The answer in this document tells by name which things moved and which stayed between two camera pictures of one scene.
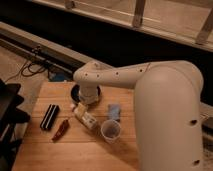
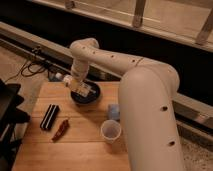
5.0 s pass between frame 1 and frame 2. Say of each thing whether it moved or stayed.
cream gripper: moved
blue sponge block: stayed
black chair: stayed
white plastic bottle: moved
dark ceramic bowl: stayed
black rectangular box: stayed
